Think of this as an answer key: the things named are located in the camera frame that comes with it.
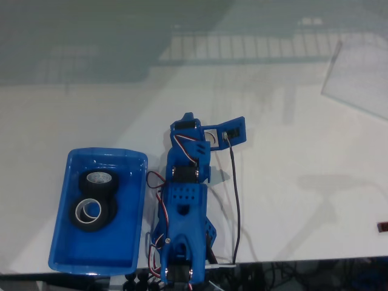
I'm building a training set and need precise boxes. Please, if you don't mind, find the black table clamp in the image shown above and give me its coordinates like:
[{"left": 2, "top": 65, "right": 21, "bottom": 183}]
[{"left": 123, "top": 271, "right": 161, "bottom": 291}]

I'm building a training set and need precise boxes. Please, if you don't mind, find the clear plastic sheet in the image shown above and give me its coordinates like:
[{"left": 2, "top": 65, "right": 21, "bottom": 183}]
[{"left": 320, "top": 39, "right": 388, "bottom": 121}]

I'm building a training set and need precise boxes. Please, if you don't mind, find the blue plastic bin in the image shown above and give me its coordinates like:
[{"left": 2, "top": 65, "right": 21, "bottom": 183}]
[{"left": 48, "top": 147, "right": 149, "bottom": 276}]

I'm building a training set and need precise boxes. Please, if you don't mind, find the red black servo wire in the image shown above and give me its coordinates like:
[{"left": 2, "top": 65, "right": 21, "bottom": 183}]
[{"left": 146, "top": 171, "right": 167, "bottom": 189}]

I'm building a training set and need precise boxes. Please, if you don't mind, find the black camera cable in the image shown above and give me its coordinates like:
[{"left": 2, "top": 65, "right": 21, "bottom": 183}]
[{"left": 224, "top": 138, "right": 242, "bottom": 264}]

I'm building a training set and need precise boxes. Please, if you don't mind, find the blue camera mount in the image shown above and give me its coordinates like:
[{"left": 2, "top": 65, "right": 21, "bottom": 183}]
[{"left": 201, "top": 116, "right": 247, "bottom": 152}]

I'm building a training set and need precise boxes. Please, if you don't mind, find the black tape roll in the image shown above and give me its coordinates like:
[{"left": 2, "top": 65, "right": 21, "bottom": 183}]
[
  {"left": 78, "top": 169, "right": 120, "bottom": 198},
  {"left": 69, "top": 196, "right": 112, "bottom": 233},
  {"left": 102, "top": 193, "right": 119, "bottom": 224}
]

